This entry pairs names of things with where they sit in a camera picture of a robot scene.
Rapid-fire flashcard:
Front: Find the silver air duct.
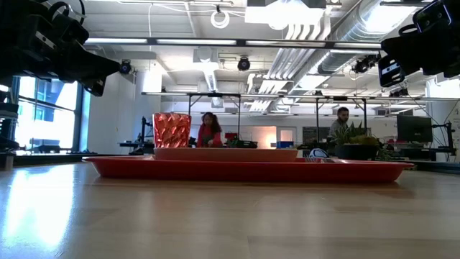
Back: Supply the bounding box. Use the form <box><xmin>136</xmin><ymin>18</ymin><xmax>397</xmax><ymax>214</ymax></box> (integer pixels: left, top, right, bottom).
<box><xmin>318</xmin><ymin>0</ymin><xmax>418</xmax><ymax>75</ymax></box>

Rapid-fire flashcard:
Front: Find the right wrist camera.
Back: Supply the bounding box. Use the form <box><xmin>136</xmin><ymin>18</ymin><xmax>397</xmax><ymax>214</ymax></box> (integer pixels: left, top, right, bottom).
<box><xmin>412</xmin><ymin>0</ymin><xmax>454</xmax><ymax>34</ymax></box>

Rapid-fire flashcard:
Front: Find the black computer monitor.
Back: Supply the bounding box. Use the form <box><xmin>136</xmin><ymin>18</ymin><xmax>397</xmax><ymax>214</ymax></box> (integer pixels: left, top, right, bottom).
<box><xmin>396</xmin><ymin>114</ymin><xmax>433</xmax><ymax>144</ymax></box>

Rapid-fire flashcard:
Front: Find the person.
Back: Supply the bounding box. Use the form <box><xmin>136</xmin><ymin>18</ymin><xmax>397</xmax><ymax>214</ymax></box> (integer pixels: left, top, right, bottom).
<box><xmin>195</xmin><ymin>112</ymin><xmax>224</xmax><ymax>148</ymax></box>
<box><xmin>328</xmin><ymin>106</ymin><xmax>351</xmax><ymax>140</ymax></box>

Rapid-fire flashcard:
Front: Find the black metal workstation frame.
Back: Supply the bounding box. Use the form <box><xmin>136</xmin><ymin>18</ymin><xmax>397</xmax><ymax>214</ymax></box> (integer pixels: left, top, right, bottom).
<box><xmin>188</xmin><ymin>92</ymin><xmax>242</xmax><ymax>142</ymax></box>
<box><xmin>315</xmin><ymin>96</ymin><xmax>368</xmax><ymax>143</ymax></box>

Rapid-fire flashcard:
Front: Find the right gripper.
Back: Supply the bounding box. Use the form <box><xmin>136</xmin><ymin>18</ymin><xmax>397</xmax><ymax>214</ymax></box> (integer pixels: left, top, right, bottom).
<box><xmin>377</xmin><ymin>27</ymin><xmax>446</xmax><ymax>88</ymax></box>

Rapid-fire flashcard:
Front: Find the red plastic tray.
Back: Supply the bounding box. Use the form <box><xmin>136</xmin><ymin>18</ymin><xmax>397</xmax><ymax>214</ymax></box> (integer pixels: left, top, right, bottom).
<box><xmin>81</xmin><ymin>155</ymin><xmax>415</xmax><ymax>183</ymax></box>

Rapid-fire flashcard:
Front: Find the white cable coil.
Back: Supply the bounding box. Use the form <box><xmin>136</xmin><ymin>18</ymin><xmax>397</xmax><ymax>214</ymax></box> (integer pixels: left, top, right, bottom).
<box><xmin>210</xmin><ymin>9</ymin><xmax>231</xmax><ymax>29</ymax></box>

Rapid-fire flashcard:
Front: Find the red faceted plastic cup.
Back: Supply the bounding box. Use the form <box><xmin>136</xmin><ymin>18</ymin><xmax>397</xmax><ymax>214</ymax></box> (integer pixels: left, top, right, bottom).
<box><xmin>152</xmin><ymin>112</ymin><xmax>193</xmax><ymax>149</ymax></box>

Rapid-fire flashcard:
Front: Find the potted succulent plant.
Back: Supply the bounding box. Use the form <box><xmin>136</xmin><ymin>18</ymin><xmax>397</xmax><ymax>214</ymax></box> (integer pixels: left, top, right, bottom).
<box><xmin>328</xmin><ymin>121</ymin><xmax>392</xmax><ymax>162</ymax></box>

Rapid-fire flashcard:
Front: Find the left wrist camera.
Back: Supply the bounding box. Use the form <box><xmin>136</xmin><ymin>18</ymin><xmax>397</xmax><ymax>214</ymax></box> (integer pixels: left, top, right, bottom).
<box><xmin>53</xmin><ymin>14</ymin><xmax>90</xmax><ymax>46</ymax></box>

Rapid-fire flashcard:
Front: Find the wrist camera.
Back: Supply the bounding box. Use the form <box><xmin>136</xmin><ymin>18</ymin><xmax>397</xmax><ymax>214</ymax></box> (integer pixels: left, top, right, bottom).
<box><xmin>53</xmin><ymin>14</ymin><xmax>90</xmax><ymax>46</ymax></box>
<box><xmin>412</xmin><ymin>0</ymin><xmax>454</xmax><ymax>34</ymax></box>

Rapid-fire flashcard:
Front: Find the black bar with light strips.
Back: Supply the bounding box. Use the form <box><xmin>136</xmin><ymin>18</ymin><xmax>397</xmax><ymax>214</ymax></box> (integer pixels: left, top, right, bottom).
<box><xmin>83</xmin><ymin>37</ymin><xmax>382</xmax><ymax>50</ymax></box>

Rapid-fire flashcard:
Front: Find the peach plastic plate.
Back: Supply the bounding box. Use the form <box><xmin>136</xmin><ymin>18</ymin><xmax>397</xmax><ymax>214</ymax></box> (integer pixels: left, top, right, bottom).
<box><xmin>153</xmin><ymin>147</ymin><xmax>299</xmax><ymax>163</ymax></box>

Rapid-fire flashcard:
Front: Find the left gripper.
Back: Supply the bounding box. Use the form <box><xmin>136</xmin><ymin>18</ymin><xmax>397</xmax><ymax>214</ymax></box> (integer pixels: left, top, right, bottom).
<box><xmin>21</xmin><ymin>34</ymin><xmax>121</xmax><ymax>97</ymax></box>

